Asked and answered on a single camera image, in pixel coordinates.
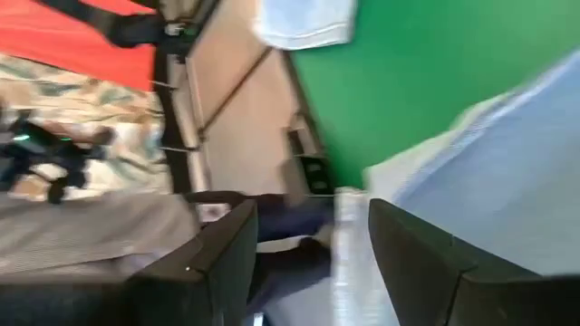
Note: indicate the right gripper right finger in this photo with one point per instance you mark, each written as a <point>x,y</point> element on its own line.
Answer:
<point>430,271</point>

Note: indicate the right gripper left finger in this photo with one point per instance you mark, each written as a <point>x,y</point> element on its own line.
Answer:
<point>213,271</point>

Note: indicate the dark navy garment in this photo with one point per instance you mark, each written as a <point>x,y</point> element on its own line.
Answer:
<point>290,217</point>

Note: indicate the grey garment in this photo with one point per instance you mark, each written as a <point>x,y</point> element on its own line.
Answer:
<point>498,181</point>

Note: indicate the orange red panel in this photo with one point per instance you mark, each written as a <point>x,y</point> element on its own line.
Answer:
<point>68,45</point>

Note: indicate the silver metal bracket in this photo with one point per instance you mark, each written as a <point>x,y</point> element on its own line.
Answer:
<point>353,253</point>

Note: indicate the black aluminium table frame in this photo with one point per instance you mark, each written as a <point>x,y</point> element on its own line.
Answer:
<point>174,136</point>

